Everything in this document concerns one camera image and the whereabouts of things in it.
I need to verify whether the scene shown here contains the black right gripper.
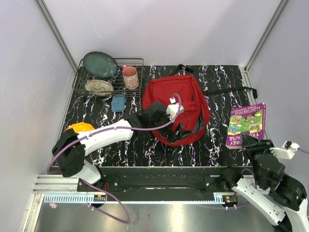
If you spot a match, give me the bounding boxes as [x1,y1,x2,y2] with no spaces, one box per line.
[240,132,276,185]

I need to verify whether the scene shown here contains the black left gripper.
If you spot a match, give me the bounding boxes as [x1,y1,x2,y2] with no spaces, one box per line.
[149,111,183,144]

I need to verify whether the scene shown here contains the red student backpack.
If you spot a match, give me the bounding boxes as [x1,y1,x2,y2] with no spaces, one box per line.
[142,64,258,146]

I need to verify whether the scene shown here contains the purple treehouse book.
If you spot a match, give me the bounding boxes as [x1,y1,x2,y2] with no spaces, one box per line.
[225,103,267,149]

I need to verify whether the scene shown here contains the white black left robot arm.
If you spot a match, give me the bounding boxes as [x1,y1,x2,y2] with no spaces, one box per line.
[52,102,184,191]

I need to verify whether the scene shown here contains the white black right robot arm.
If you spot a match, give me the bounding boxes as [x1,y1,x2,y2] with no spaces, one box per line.
[218,135,309,232]

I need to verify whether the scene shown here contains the pink cartoon mug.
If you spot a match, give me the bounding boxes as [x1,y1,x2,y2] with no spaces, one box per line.
[122,65,139,90]

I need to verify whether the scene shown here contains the speckled beige small plate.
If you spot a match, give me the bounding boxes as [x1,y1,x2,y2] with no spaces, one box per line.
[84,80,114,94]

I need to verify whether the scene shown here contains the orange plastic plate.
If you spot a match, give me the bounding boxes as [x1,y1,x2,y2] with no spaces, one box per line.
[65,122,95,133]

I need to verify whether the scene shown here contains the teal ceramic plate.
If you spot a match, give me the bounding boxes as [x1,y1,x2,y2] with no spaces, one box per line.
[83,51,118,78]

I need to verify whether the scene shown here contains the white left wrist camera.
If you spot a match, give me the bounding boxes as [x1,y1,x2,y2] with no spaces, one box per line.
[166,97,184,120]

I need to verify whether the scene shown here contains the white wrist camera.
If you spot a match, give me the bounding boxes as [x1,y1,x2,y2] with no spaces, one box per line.
[270,140,300,160]
[166,97,184,120]

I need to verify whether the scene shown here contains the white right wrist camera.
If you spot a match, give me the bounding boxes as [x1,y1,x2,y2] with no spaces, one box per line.
[270,140,300,160]

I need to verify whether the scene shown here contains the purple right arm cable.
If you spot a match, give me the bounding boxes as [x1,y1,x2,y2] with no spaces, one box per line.
[241,147,309,210]

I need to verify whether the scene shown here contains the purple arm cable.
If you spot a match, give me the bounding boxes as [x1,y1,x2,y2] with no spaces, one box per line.
[45,93,182,224]
[241,147,309,210]

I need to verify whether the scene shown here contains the dark wire dish rack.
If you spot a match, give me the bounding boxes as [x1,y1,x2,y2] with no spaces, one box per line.
[72,58,144,98]

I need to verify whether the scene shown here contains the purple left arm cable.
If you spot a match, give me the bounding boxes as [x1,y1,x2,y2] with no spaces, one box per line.
[45,93,182,224]

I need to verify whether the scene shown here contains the aluminium frame rail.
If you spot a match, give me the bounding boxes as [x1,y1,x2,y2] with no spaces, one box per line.
[33,175,295,195]

